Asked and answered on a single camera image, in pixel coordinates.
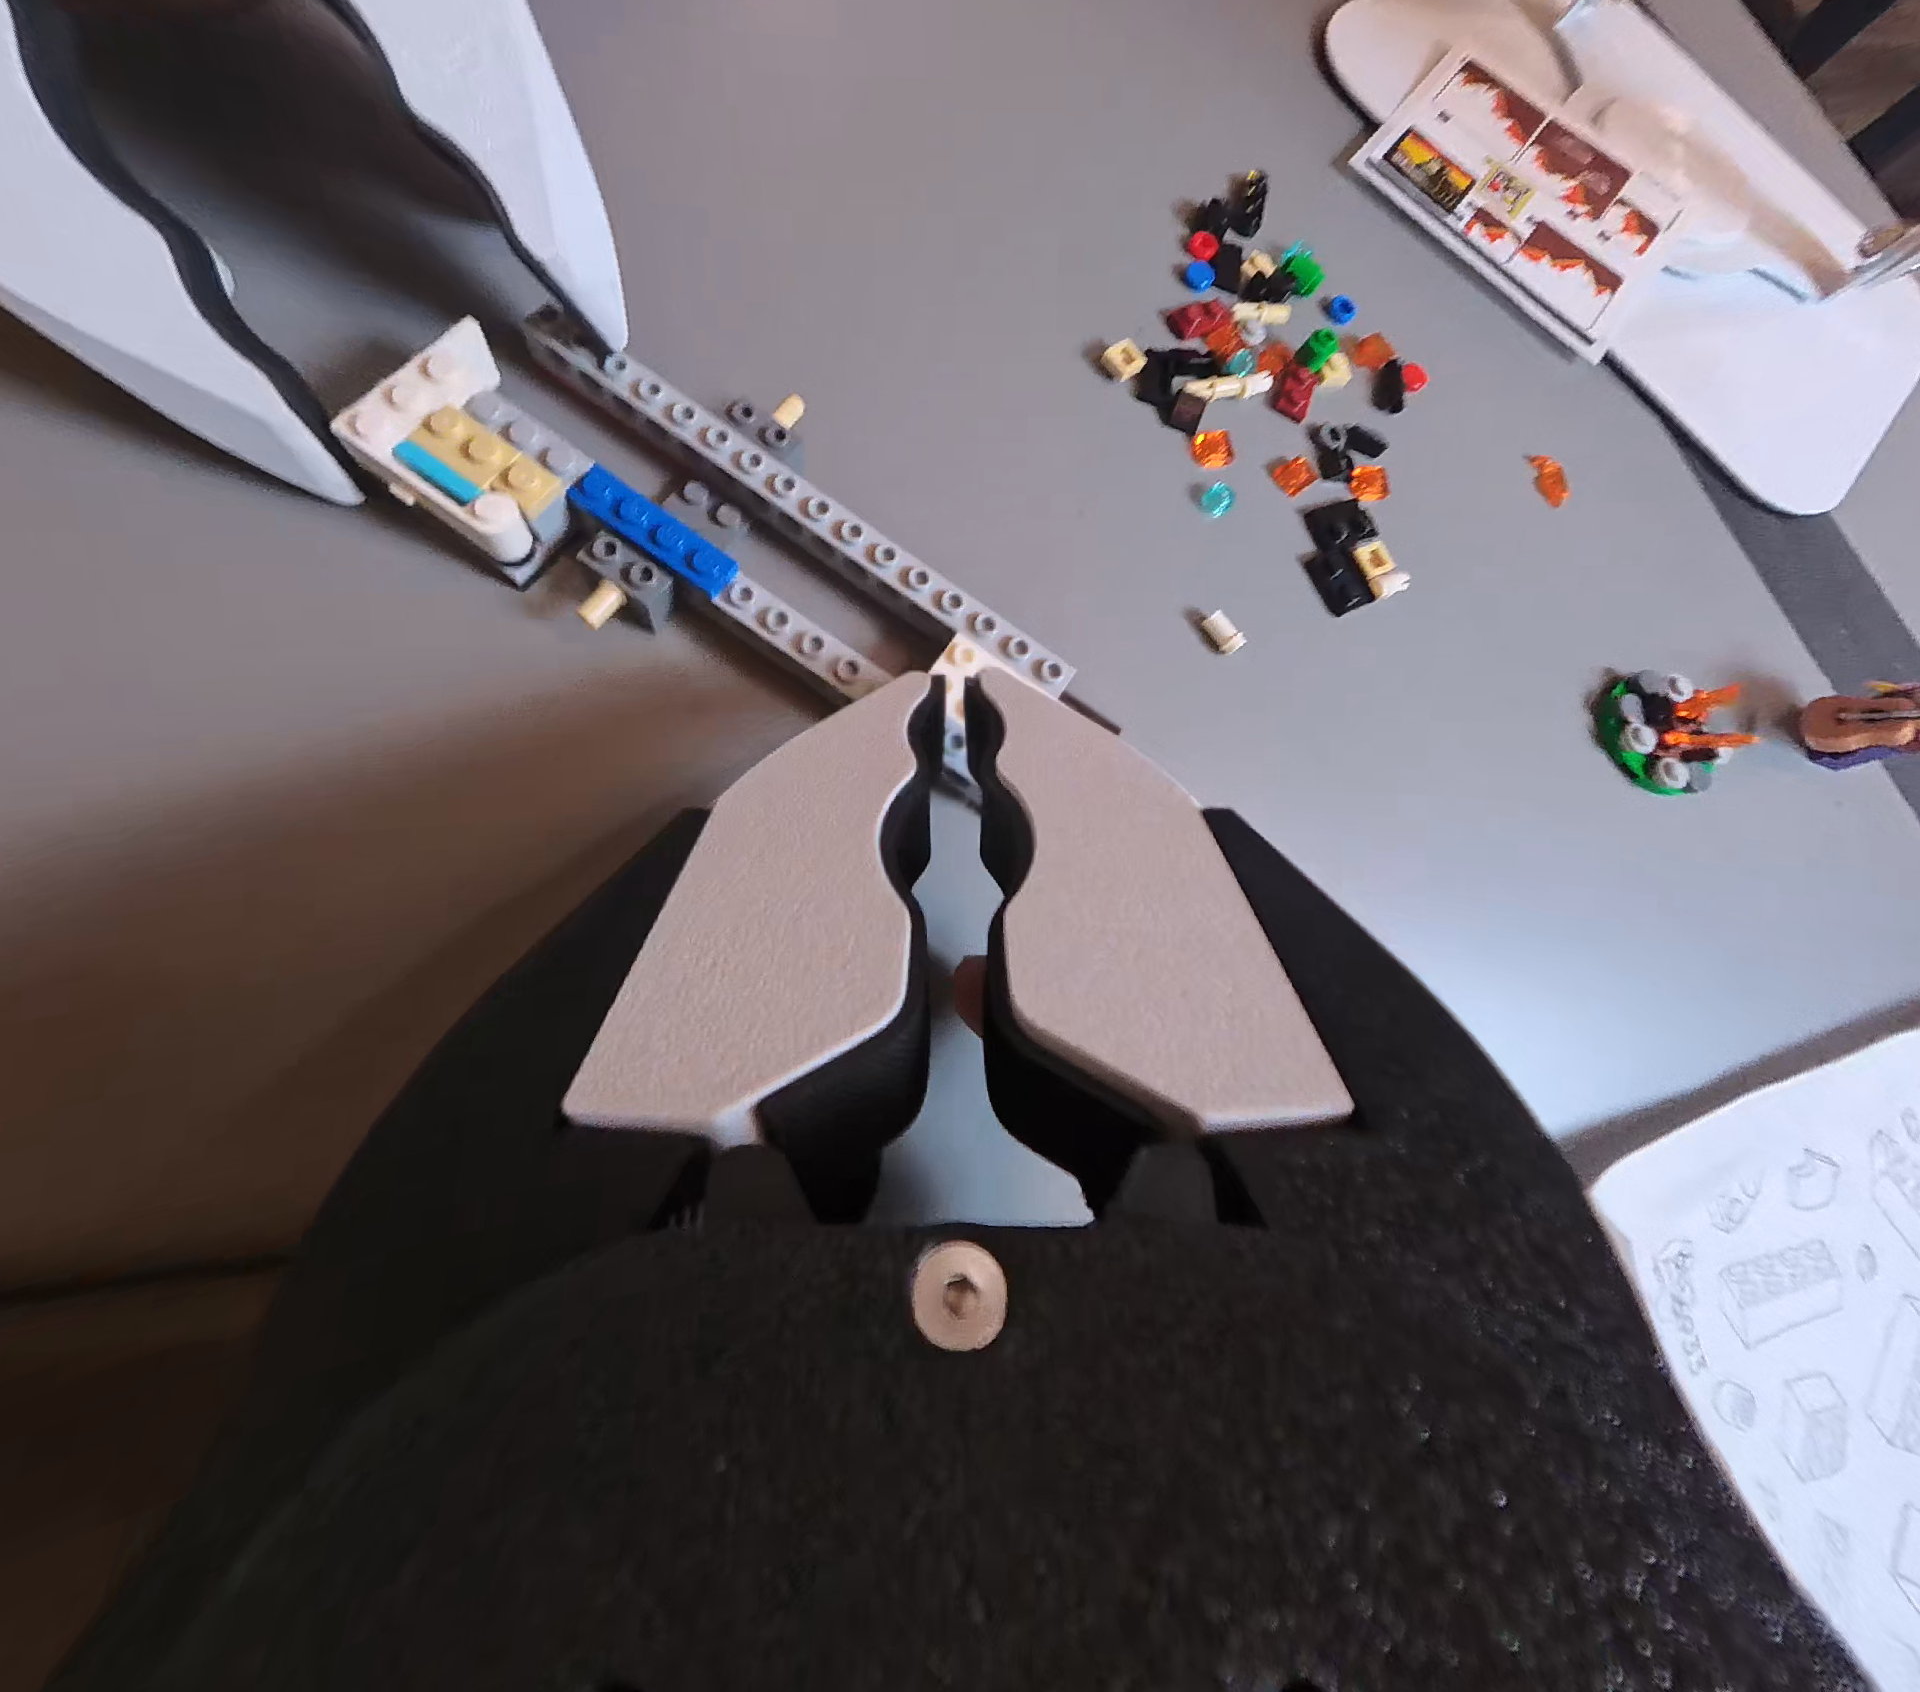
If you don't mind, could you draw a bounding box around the lego campfire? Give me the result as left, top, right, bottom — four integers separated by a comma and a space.
1590, 665, 1760, 797

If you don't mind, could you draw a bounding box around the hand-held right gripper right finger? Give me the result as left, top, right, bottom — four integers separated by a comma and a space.
964, 667, 1357, 1221

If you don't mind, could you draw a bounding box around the pile of small lego pieces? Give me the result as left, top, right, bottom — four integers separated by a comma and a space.
1098, 168, 1430, 622

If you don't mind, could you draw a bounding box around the sticker sheet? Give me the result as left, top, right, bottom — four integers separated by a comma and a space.
1349, 48, 1686, 361

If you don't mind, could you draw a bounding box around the white printed paper bag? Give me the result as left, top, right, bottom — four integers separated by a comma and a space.
1590, 1028, 1920, 1692

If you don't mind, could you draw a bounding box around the lego minifigure with guitar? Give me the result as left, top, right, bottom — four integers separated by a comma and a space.
1796, 678, 1920, 767

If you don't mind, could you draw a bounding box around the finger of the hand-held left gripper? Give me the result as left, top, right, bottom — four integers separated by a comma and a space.
0, 0, 365, 509
111, 0, 630, 355

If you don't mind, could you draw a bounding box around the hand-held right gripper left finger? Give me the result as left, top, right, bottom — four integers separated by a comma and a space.
557, 672, 948, 1224

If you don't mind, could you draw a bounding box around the grey lego vehicle chassis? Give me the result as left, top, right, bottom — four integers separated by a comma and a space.
330, 308, 1081, 810

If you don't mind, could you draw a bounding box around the white book stand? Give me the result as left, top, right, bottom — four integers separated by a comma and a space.
1322, 0, 1920, 516

